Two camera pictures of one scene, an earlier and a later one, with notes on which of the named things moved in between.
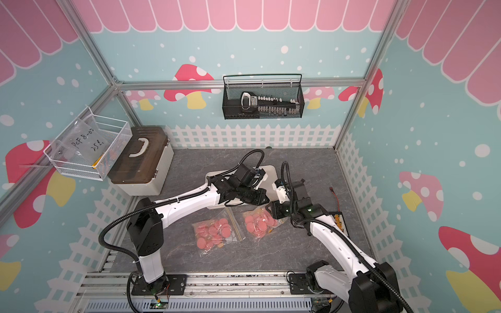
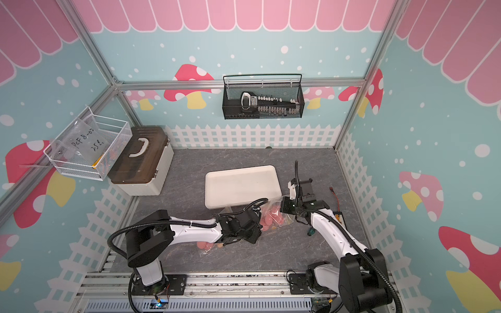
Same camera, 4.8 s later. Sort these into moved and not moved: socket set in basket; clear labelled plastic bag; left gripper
Moved: left gripper
Not moved: clear labelled plastic bag; socket set in basket
